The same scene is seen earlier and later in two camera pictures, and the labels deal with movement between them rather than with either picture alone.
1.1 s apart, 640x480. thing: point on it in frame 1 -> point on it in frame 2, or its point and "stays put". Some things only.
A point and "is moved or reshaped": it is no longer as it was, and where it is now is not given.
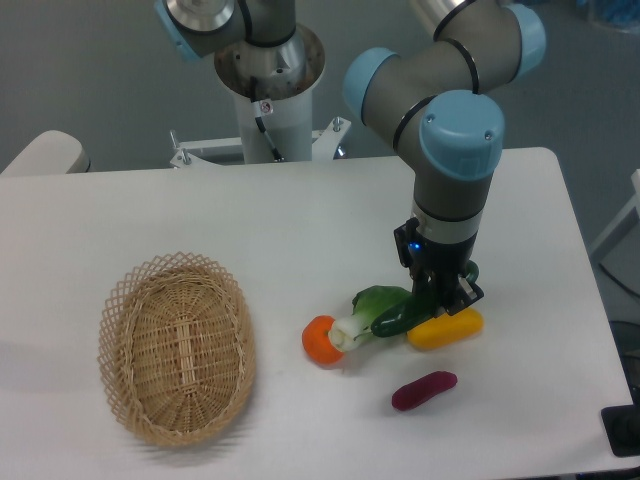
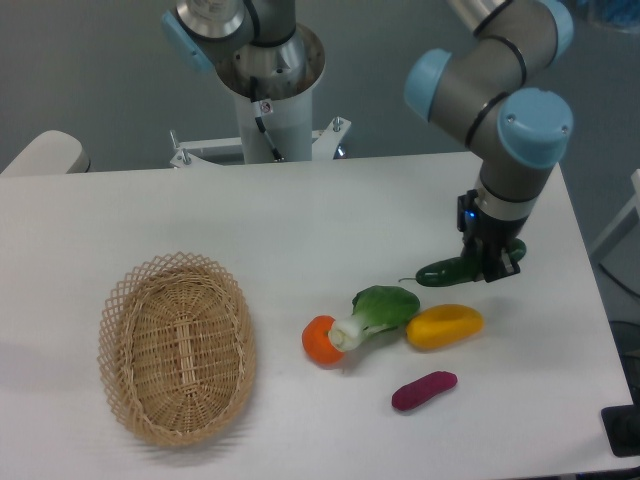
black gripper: (431, 259) -> (479, 232)
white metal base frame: (324, 145) stays put
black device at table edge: (622, 426) stays put
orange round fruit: (315, 336) stays put
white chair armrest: (50, 153) stays put
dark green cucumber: (409, 313) is moved or reshaped
